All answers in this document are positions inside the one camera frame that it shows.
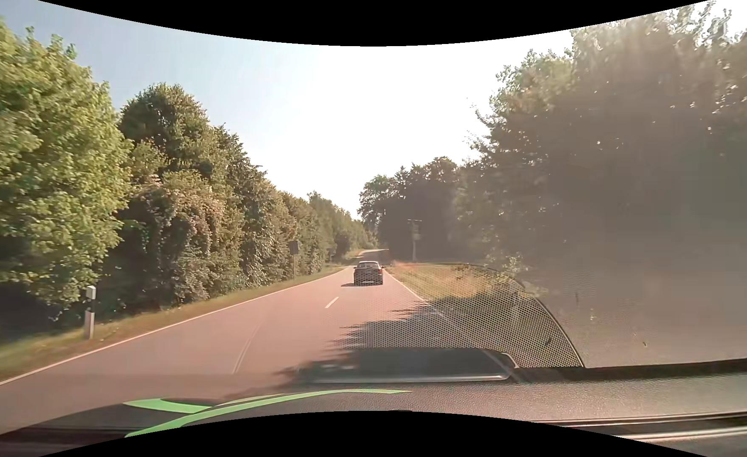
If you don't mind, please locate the dark car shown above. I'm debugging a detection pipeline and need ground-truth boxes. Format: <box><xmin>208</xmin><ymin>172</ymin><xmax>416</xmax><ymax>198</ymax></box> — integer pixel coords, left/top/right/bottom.
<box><xmin>353</xmin><ymin>260</ymin><xmax>385</xmax><ymax>287</ymax></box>

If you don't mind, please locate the dry grass verge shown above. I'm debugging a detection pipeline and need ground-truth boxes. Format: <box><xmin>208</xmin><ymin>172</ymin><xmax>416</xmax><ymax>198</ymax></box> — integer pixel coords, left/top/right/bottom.
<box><xmin>386</xmin><ymin>262</ymin><xmax>539</xmax><ymax>318</ymax></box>

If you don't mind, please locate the grey asphalt road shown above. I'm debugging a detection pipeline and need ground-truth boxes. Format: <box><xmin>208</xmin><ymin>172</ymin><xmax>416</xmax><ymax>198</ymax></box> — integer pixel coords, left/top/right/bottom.
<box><xmin>0</xmin><ymin>249</ymin><xmax>514</xmax><ymax>439</ymax></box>

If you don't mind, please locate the car's own bonnet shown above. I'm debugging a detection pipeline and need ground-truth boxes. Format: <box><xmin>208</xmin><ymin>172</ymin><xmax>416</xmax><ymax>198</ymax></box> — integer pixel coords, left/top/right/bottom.
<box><xmin>0</xmin><ymin>363</ymin><xmax>747</xmax><ymax>457</ymax></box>

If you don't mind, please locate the wood of dark trees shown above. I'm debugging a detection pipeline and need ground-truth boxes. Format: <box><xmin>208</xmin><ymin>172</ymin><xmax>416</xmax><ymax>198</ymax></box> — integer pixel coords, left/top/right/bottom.
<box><xmin>357</xmin><ymin>3</ymin><xmax>747</xmax><ymax>280</ymax></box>

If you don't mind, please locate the row of green trees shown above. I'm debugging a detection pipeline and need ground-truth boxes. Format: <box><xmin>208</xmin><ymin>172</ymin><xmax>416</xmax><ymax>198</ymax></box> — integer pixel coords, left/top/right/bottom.
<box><xmin>0</xmin><ymin>5</ymin><xmax>377</xmax><ymax>350</ymax></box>

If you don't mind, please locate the white marker post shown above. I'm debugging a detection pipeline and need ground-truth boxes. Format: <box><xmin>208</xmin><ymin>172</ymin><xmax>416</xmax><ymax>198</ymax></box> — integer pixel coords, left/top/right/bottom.
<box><xmin>83</xmin><ymin>285</ymin><xmax>97</xmax><ymax>340</ymax></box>

